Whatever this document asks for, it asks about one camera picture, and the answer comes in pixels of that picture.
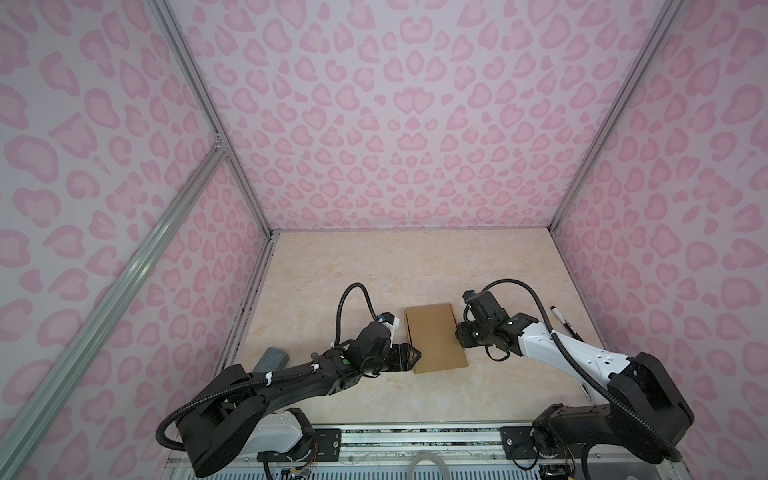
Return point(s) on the brown cardboard paper box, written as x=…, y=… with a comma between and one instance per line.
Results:
x=431, y=331

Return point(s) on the black marker pen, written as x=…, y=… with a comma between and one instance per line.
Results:
x=566, y=324

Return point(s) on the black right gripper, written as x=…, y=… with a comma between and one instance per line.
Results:
x=462, y=336

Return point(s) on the diagonal aluminium frame bar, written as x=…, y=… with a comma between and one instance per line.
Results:
x=34, y=420

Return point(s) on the aluminium frame post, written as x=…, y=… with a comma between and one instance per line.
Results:
x=167, y=22
x=662, y=28

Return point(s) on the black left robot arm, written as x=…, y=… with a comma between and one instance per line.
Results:
x=215, y=426

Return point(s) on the aluminium frame post right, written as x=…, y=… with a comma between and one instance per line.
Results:
x=662, y=28

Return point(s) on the aluminium frame post left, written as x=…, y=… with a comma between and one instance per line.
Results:
x=167, y=22

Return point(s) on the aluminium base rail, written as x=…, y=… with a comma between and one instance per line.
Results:
x=483, y=450

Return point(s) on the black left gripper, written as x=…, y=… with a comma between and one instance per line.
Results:
x=408, y=363

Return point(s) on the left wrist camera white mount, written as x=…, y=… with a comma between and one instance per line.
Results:
x=389, y=320

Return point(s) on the grey whiteboard eraser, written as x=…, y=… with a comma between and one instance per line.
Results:
x=273, y=359

